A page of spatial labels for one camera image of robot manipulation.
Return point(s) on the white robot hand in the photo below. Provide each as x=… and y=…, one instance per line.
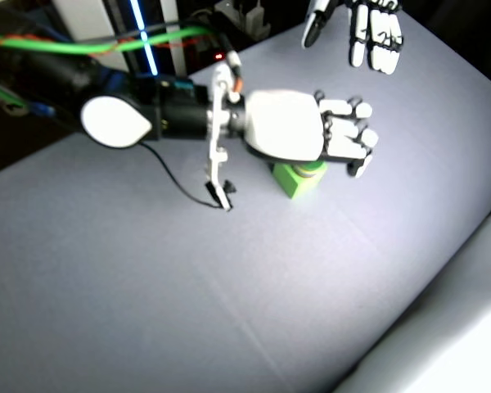
x=382, y=45
x=286, y=123

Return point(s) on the green cube block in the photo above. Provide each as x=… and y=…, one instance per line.
x=288, y=182

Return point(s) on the grey table cloth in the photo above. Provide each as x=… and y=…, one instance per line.
x=188, y=286

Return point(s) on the white robot body column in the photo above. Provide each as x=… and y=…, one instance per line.
x=90, y=20

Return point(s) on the white backdrop sheet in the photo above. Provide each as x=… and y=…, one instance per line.
x=454, y=327

